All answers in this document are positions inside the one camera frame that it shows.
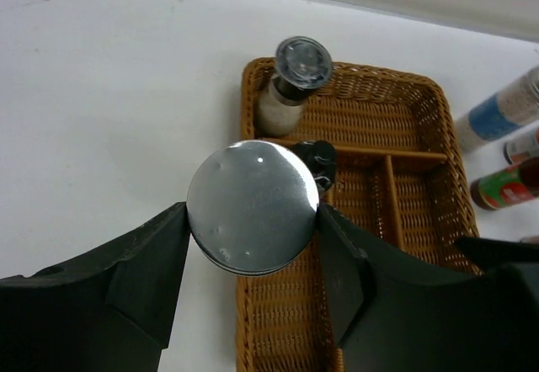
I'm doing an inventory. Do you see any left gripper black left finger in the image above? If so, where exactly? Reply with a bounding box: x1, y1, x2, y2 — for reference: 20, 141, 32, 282
1, 203, 189, 371

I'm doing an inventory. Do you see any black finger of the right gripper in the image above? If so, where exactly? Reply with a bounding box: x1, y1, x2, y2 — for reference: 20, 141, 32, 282
456, 236, 538, 275

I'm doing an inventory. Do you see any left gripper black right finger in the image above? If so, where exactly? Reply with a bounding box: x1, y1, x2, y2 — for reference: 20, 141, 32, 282
318, 205, 538, 371

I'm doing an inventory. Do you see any yellow-cap red sauce bottle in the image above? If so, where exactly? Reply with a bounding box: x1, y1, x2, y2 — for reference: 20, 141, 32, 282
470, 157, 538, 210

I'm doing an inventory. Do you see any silver-lid salt shaker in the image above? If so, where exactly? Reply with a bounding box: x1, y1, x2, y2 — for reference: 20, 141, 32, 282
454, 66, 538, 153
186, 140, 320, 277

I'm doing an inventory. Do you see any clear-lid white spice jar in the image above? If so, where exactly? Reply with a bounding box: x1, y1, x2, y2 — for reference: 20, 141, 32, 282
255, 36, 333, 137

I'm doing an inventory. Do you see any far red-label spice jar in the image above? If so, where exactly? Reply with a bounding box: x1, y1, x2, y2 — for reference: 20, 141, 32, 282
504, 128, 539, 165

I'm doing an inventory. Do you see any brown wicker tray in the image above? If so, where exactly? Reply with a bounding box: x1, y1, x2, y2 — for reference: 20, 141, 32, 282
236, 62, 478, 371

